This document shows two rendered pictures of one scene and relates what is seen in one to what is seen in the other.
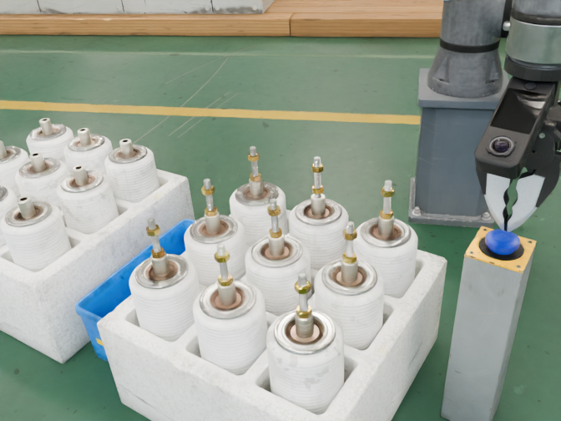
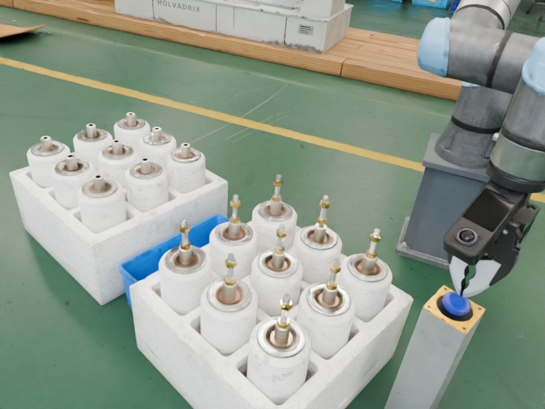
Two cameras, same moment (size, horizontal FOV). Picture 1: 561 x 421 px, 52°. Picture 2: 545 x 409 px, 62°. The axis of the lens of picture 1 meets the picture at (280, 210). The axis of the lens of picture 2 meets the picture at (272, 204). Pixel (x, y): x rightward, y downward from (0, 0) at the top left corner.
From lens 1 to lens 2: 7 cm
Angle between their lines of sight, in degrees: 5
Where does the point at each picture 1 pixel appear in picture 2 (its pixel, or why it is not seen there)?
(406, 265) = (378, 298)
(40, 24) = (151, 28)
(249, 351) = (237, 339)
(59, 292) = (109, 252)
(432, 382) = (379, 392)
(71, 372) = (106, 313)
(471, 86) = (469, 158)
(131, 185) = (182, 180)
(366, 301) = (336, 323)
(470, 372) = (409, 397)
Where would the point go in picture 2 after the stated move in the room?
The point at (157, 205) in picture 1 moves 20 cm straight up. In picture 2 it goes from (199, 199) to (198, 125)
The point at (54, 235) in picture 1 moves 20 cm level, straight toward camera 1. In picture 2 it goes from (115, 208) to (118, 270)
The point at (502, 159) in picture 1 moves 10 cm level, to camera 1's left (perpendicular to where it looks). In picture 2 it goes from (465, 248) to (379, 235)
